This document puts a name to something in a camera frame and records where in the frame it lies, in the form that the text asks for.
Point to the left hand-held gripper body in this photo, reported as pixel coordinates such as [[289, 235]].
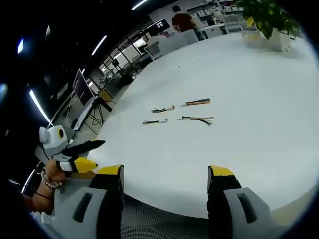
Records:
[[53, 142]]

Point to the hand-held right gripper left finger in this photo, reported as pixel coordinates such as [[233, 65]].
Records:
[[99, 199]]

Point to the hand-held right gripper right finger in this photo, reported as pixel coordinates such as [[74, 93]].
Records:
[[224, 199]]

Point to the person's left hand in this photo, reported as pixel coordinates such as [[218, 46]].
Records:
[[53, 173]]

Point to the ceiling light strip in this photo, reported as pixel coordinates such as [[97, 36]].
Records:
[[99, 45], [140, 4], [38, 105]]

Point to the black wrist band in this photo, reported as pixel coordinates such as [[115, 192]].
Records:
[[43, 195]]

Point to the yellow box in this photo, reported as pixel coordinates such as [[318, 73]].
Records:
[[105, 94]]

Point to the computer monitor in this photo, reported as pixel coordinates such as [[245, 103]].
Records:
[[82, 88]]

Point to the black mesh chair seat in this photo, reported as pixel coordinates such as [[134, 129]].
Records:
[[164, 221]]

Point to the white cabinet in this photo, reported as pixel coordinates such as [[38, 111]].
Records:
[[154, 49]]

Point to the white planter box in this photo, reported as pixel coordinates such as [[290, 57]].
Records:
[[279, 39]]

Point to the green potted plant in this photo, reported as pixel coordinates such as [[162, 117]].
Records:
[[269, 13]]

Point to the wall screen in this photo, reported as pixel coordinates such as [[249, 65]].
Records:
[[161, 24]]

